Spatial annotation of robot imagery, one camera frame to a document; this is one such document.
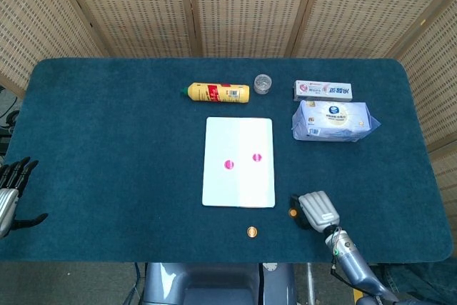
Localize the blue cable under table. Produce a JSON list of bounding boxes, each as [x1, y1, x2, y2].
[[132, 262, 144, 305]]

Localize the blue-grey robot torso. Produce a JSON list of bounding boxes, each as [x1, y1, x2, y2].
[[142, 262, 297, 305]]

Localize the white magnetic board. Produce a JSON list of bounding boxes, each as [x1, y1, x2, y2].
[[201, 116, 276, 209]]

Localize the white toothpaste box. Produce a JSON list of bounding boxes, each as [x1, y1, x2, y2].
[[293, 80, 353, 102]]

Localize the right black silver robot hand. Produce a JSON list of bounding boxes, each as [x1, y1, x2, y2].
[[289, 191, 341, 233]]

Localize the woven bamboo folding screen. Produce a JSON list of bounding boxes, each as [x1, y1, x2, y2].
[[0, 0, 457, 209]]

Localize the pale blue tissue pack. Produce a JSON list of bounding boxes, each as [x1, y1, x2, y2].
[[291, 100, 382, 144]]

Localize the dark teal table cloth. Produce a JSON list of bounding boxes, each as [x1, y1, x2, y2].
[[0, 57, 451, 264]]

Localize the black cables on floor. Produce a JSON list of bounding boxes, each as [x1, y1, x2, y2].
[[0, 85, 21, 149]]

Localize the yellow bottle with green cap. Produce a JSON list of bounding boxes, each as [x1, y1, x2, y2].
[[179, 82, 251, 105]]

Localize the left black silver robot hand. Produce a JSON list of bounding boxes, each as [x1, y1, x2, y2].
[[0, 156, 49, 239]]

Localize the small clear plastic jar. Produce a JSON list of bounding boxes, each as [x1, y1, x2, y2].
[[253, 74, 272, 95]]

